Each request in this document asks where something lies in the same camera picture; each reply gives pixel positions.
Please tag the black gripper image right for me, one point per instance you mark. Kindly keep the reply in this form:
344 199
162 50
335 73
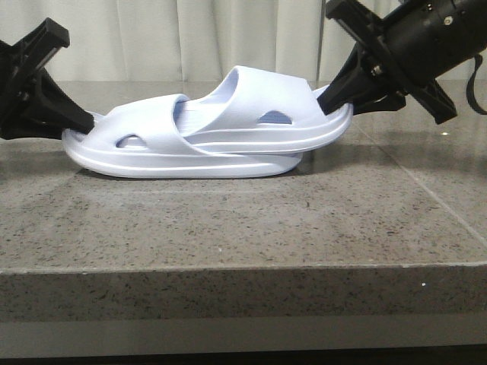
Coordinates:
395 56

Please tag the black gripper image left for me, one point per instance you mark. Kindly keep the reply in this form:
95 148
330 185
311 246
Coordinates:
32 103

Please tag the light blue slipper image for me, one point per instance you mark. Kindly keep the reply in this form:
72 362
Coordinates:
141 140
260 112

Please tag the beige pleated curtain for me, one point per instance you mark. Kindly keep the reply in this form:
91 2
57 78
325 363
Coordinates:
184 40

